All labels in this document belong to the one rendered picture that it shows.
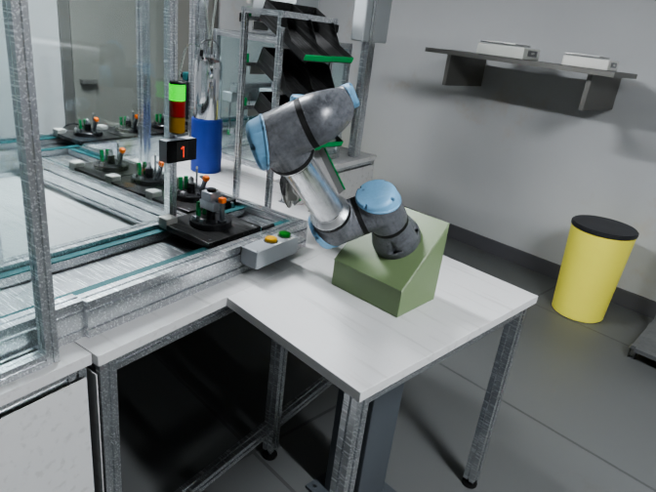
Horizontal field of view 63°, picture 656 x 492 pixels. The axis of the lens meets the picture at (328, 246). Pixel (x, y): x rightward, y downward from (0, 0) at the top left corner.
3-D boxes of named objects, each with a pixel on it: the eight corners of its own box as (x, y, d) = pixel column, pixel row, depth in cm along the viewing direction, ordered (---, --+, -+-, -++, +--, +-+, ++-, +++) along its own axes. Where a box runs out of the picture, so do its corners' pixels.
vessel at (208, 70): (226, 119, 275) (229, 41, 260) (206, 121, 264) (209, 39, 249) (207, 114, 281) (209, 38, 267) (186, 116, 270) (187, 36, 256)
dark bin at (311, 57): (329, 62, 194) (338, 44, 189) (303, 61, 185) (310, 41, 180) (285, 21, 205) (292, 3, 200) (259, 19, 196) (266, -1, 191)
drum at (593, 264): (617, 315, 375) (648, 229, 350) (594, 333, 347) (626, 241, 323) (561, 292, 400) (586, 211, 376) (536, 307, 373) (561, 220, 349)
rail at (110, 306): (306, 246, 201) (308, 219, 197) (89, 338, 131) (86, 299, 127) (294, 241, 204) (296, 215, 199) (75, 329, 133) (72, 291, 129)
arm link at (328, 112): (345, 76, 110) (348, 73, 156) (296, 98, 112) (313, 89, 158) (366, 129, 113) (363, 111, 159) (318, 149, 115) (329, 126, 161)
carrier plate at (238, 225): (261, 231, 185) (261, 225, 184) (209, 249, 166) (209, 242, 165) (211, 212, 197) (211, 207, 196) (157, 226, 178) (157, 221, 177)
